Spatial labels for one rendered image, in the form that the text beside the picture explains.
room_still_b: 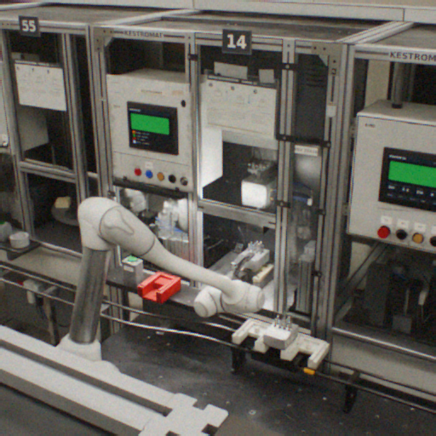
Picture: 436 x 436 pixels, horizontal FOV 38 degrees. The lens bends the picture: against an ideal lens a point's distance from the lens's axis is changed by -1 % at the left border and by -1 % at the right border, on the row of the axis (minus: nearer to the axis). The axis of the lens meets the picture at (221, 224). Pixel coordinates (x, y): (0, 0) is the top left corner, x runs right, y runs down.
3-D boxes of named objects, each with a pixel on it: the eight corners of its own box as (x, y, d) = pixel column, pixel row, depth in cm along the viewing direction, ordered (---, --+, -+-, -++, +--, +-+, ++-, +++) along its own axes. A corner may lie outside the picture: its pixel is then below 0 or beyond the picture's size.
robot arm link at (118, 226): (162, 232, 220) (140, 220, 229) (130, 206, 207) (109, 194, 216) (140, 263, 218) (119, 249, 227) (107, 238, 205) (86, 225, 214)
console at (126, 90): (109, 178, 282) (101, 75, 263) (146, 161, 304) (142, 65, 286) (188, 195, 263) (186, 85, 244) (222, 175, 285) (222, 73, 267)
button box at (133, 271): (123, 283, 287) (121, 261, 283) (133, 276, 294) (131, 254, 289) (136, 288, 284) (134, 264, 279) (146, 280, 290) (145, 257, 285)
